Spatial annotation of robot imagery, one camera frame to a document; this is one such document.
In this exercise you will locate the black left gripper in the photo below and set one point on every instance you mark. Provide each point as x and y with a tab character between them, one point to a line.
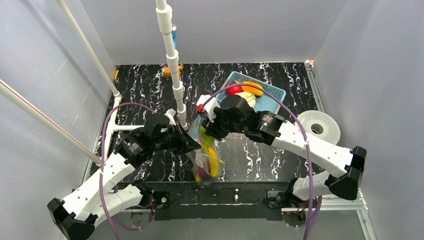
180	139

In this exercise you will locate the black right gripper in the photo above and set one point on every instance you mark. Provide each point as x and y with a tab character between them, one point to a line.
214	125

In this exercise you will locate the green toy pear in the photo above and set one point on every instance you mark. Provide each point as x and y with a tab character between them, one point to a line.
207	140

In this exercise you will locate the clear zip top bag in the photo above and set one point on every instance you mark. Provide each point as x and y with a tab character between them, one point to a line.
198	157

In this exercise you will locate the orange toy mango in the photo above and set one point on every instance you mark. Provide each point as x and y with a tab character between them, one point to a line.
253	88

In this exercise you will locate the yellow toy banana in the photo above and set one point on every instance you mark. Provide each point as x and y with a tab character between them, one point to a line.
214	165

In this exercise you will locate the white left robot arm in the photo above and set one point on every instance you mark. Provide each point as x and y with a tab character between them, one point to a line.
78	214

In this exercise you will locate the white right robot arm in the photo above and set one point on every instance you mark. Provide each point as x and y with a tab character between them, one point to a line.
343	167

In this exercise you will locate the green white toy cabbage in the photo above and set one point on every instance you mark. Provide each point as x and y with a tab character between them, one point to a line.
249	97

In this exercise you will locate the red toy apple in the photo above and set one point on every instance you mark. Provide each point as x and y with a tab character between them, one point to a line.
234	90

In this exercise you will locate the light blue plastic basket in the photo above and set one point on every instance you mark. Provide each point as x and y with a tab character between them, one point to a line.
264	102

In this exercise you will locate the blue clip on pipe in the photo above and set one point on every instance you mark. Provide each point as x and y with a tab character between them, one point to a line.
174	37

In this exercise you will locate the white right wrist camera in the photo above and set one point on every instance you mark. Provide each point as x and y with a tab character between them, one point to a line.
208	104

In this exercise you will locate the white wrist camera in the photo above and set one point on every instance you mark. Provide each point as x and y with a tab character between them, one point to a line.
170	113
208	104

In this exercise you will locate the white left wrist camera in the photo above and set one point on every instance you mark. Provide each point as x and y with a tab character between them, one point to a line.
170	113

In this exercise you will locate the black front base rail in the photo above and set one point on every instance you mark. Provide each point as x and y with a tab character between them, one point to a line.
219	200

